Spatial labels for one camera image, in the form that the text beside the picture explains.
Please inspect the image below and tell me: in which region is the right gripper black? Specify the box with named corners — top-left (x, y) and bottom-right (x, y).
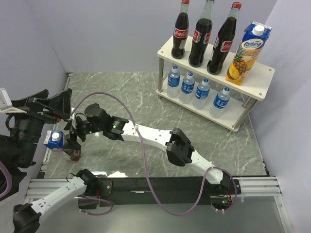
top-left (62, 116), bottom-right (104, 152)

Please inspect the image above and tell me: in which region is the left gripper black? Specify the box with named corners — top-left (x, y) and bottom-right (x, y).
top-left (5, 86), bottom-right (73, 164)

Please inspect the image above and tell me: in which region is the dark juice carton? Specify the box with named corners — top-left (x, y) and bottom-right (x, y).
top-left (43, 130), bottom-right (81, 163)

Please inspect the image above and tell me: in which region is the water bottle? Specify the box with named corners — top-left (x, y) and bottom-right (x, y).
top-left (167, 65), bottom-right (181, 98)
top-left (209, 87), bottom-right (230, 118)
top-left (179, 72), bottom-right (195, 104)
top-left (192, 78), bottom-right (210, 109)

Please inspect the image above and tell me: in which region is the cola bottle shelved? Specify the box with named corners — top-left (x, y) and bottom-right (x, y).
top-left (171, 0), bottom-right (190, 59)
top-left (207, 1), bottom-right (242, 75)
top-left (189, 0), bottom-right (214, 67)

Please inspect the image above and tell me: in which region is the blue juice carton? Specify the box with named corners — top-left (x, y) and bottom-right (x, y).
top-left (225, 21), bottom-right (272, 85)

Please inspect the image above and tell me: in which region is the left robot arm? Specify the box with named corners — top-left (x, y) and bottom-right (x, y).
top-left (0, 88), bottom-right (97, 233)

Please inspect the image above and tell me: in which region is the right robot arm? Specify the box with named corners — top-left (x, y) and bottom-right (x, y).
top-left (63, 103), bottom-right (236, 194)

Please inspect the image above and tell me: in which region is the wooden two-tier shelf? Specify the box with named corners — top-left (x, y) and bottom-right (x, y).
top-left (157, 36), bottom-right (275, 132)

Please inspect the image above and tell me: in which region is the black base beam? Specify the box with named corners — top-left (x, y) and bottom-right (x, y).
top-left (83, 176), bottom-right (235, 205)

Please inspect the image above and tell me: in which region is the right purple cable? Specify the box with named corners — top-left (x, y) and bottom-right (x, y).
top-left (70, 91), bottom-right (238, 216)

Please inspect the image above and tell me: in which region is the aluminium rail frame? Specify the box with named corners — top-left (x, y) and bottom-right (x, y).
top-left (25, 72), bottom-right (285, 233)

